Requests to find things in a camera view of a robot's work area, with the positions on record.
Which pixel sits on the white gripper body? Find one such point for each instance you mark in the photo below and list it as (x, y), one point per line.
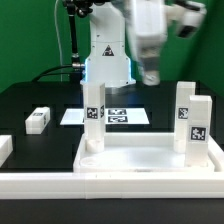
(146, 26)

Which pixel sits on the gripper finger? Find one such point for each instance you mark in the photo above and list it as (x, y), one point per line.
(149, 69)

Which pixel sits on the white desk tabletop tray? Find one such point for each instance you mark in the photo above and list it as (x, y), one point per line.
(142, 152)

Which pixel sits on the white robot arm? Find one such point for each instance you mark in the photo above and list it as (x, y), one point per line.
(126, 31)

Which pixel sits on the white L-shaped obstacle fence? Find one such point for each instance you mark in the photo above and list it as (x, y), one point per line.
(91, 185)

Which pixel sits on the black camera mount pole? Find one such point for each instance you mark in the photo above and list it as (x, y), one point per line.
(81, 8)

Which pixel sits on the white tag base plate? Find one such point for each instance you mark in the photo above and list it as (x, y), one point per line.
(112, 116)

